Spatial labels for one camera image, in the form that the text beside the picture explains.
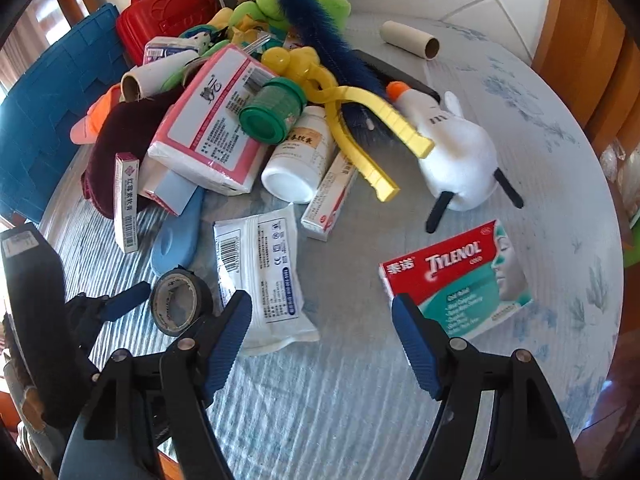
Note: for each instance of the light green frog plush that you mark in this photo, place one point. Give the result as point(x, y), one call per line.
point(252, 10)

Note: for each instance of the white paper roll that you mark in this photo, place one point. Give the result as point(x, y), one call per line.
point(145, 80)

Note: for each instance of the white medicine bottle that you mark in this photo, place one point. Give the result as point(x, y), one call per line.
point(295, 170)

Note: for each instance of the pale pink blue pack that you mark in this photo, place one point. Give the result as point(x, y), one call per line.
point(170, 187)

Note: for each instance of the green lidded jar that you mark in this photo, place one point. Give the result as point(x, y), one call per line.
point(265, 120)

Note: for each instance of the maroon knit hat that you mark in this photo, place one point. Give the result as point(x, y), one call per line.
point(125, 130)

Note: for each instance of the red plastic carry case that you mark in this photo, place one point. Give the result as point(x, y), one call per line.
point(165, 10)

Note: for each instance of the brown cardboard tube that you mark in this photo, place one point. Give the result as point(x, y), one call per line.
point(405, 39)

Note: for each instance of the dark tape roll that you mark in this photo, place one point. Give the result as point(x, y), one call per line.
point(202, 287)

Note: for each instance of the pink tissue pack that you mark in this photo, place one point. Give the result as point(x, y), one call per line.
point(200, 125)

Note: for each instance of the small red white medicine box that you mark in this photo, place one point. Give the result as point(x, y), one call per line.
point(127, 195)

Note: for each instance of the red green medicine box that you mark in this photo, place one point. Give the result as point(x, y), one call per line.
point(450, 270)

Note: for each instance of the wooden chair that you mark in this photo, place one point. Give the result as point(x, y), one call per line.
point(575, 35)

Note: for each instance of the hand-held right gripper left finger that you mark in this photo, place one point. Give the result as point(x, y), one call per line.
point(230, 341)

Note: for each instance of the black flat brush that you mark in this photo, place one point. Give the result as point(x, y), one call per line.
point(385, 67)

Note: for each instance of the yellow plastic duck tongs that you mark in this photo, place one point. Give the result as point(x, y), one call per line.
point(400, 125)

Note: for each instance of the blue fuzzy duster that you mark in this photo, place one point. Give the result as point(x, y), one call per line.
point(315, 30)

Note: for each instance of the blue plastic crate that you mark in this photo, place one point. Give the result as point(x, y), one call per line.
point(50, 110)

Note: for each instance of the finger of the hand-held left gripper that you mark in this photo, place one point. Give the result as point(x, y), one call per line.
point(127, 300)

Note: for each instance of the pink pig plush orange dress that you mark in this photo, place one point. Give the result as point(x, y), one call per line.
point(92, 116)

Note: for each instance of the slim white ointment box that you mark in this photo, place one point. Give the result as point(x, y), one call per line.
point(325, 205)

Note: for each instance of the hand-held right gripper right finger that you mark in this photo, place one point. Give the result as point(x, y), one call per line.
point(415, 346)

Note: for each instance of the white goose plush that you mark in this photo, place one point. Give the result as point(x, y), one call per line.
point(460, 160)

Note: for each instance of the clear bottle with label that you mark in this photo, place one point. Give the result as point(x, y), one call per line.
point(165, 49)

